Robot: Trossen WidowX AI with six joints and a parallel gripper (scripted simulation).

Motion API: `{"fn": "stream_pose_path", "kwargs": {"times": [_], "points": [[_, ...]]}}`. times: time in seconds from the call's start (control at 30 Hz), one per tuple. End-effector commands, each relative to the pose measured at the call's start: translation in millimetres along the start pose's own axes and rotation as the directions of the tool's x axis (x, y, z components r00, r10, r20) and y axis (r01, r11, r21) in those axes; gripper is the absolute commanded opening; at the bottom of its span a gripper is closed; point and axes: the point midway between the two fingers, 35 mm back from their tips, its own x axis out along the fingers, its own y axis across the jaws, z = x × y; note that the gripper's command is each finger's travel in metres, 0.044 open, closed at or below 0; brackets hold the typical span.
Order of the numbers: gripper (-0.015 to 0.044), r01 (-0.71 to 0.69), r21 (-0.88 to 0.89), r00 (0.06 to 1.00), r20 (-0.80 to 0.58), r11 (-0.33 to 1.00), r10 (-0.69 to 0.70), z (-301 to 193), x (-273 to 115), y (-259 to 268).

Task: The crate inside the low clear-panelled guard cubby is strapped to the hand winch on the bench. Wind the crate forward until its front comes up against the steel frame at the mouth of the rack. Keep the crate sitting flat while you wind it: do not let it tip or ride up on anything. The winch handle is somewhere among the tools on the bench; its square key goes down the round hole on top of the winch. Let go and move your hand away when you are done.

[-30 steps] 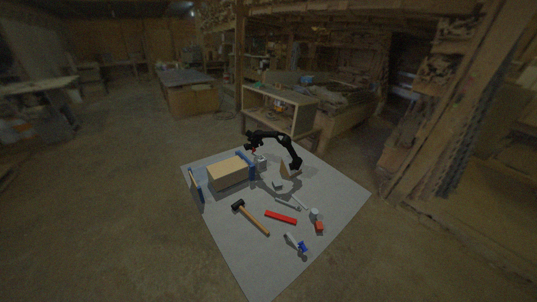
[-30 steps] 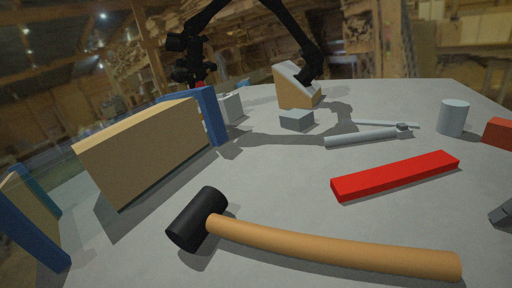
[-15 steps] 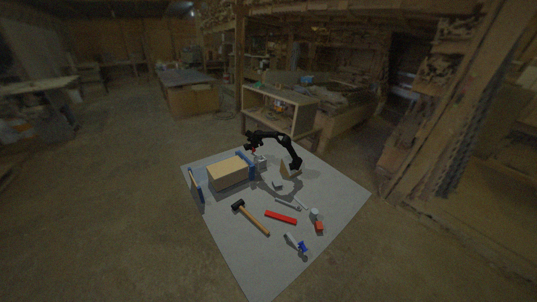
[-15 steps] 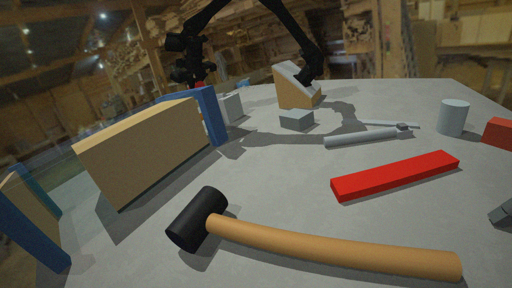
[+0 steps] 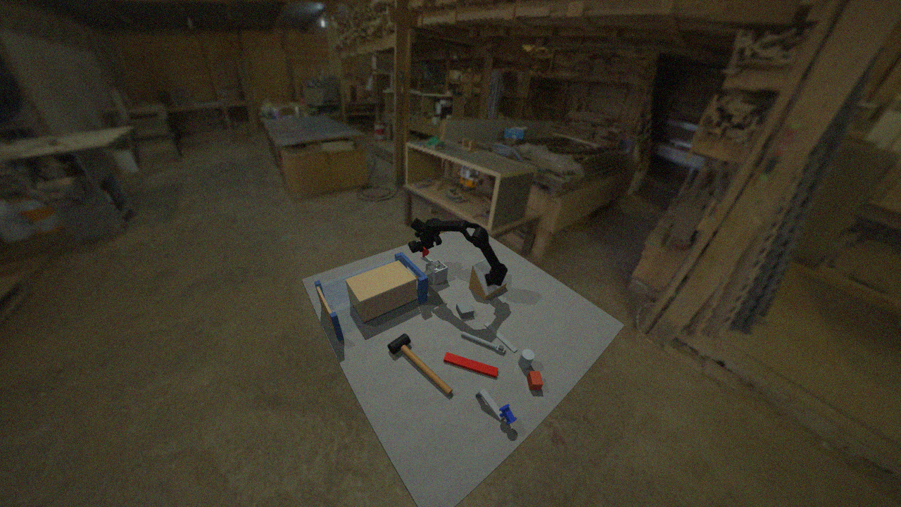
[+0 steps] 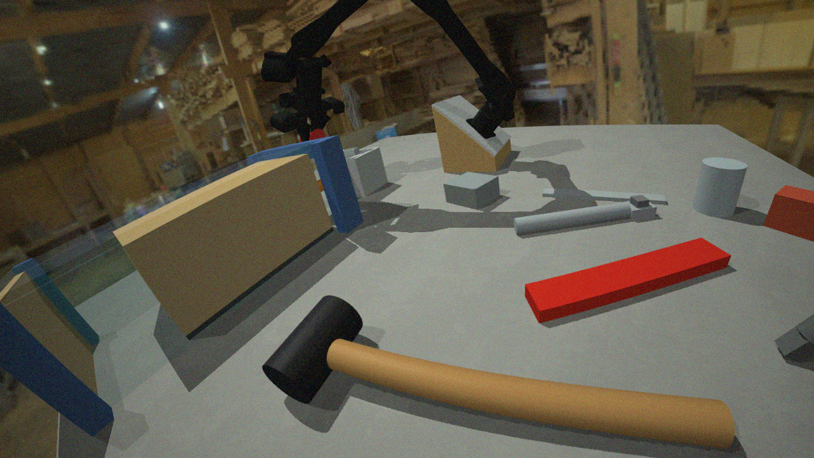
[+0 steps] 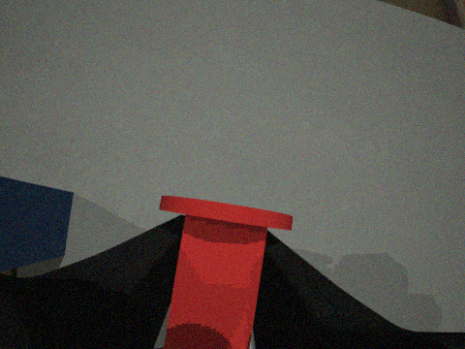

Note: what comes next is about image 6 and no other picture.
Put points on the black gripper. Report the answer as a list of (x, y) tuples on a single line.
[(309, 104)]

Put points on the mallet with black head and wooden handle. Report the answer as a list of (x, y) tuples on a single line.
[(323, 342)]

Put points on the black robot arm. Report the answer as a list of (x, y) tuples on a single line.
[(492, 83)]

